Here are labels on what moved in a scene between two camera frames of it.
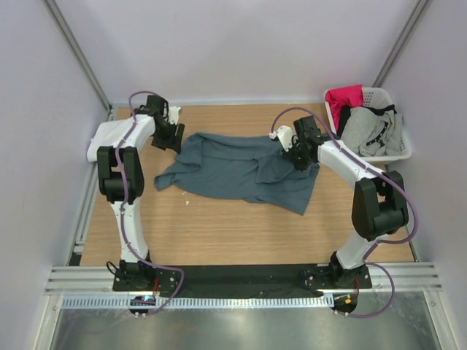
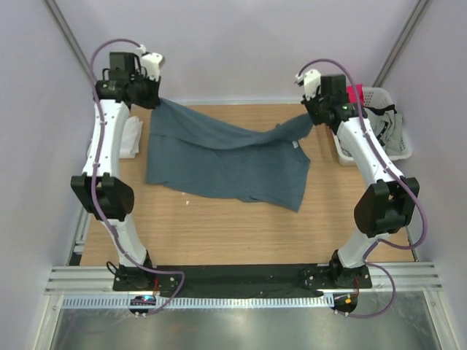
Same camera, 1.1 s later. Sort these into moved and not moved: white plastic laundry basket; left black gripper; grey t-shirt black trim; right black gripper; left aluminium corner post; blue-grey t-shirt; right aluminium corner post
Moved: right black gripper; blue-grey t-shirt; left black gripper
Not moved: white plastic laundry basket; left aluminium corner post; right aluminium corner post; grey t-shirt black trim
